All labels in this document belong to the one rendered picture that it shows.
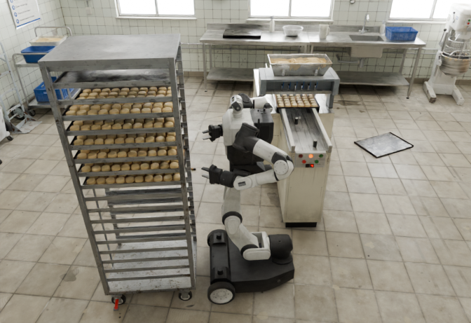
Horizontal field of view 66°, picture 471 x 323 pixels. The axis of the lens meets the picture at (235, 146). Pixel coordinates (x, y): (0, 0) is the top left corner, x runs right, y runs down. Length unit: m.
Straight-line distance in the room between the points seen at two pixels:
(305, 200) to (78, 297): 1.94
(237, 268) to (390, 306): 1.14
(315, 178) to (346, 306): 0.98
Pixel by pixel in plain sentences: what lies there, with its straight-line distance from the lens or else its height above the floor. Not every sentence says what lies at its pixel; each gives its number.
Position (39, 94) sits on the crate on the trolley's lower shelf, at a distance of 6.07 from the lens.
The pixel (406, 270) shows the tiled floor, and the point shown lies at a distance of 3.36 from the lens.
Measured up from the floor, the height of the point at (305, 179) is 0.56.
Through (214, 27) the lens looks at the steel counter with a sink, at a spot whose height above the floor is 0.91.
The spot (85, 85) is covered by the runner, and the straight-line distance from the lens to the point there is 2.00.
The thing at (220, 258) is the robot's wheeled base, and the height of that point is 0.19.
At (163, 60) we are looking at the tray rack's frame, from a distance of 1.84.
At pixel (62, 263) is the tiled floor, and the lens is 3.45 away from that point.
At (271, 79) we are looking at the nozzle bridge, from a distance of 3.38.
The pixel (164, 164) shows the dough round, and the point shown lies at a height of 1.15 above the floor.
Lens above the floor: 2.34
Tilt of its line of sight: 31 degrees down
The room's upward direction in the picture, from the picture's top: straight up
